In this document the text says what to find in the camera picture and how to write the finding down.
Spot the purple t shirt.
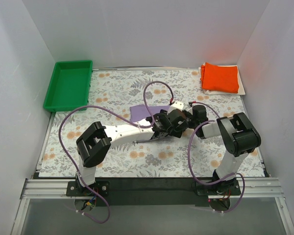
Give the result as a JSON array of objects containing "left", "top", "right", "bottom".
[{"left": 130, "top": 104, "right": 170, "bottom": 122}]

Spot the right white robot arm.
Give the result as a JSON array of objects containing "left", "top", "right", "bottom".
[{"left": 183, "top": 102, "right": 261, "bottom": 191}]

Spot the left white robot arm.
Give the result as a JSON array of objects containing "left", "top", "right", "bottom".
[{"left": 76, "top": 109, "right": 188, "bottom": 193}]

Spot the floral patterned table mat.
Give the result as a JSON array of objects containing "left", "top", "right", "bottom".
[{"left": 38, "top": 69, "right": 265, "bottom": 178}]

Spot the folded orange t shirt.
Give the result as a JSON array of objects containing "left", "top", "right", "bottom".
[{"left": 200, "top": 62, "right": 240, "bottom": 94}]

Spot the green plastic tray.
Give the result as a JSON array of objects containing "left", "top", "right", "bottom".
[{"left": 43, "top": 60, "right": 93, "bottom": 113}]

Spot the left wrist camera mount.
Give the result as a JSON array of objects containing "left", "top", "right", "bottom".
[{"left": 168, "top": 101, "right": 184, "bottom": 113}]

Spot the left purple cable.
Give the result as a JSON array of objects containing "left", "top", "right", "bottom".
[{"left": 58, "top": 81, "right": 174, "bottom": 224}]

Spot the aluminium frame rail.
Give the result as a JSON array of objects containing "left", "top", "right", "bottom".
[{"left": 12, "top": 177, "right": 294, "bottom": 235}]

